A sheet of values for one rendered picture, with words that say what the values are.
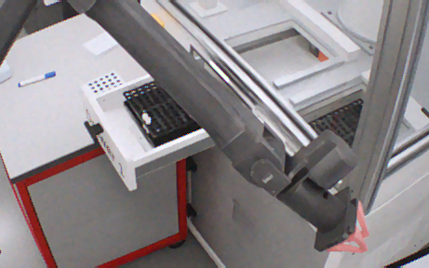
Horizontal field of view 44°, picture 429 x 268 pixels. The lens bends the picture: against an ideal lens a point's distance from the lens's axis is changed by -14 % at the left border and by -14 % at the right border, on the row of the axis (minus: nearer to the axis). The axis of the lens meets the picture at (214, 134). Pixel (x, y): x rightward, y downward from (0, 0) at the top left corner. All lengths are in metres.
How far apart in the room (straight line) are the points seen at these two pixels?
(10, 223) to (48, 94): 0.84
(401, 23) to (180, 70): 0.36
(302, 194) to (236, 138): 0.13
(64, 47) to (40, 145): 0.44
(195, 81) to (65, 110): 0.93
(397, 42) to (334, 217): 0.30
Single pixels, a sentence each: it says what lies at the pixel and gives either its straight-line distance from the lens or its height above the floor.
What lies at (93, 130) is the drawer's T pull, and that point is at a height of 0.91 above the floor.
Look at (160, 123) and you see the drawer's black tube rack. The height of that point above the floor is 0.90.
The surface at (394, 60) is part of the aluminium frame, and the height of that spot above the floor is 1.36.
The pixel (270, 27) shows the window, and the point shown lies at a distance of 1.26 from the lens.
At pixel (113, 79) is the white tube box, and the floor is 0.80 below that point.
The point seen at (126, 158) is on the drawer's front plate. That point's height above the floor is 0.93.
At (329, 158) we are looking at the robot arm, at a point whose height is 1.29.
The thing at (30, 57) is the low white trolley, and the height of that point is 0.76.
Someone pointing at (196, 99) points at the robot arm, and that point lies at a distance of 0.81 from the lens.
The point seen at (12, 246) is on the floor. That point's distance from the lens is 2.37.
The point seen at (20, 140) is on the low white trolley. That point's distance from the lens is 1.65.
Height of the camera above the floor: 1.90
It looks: 46 degrees down
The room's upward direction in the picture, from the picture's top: 2 degrees clockwise
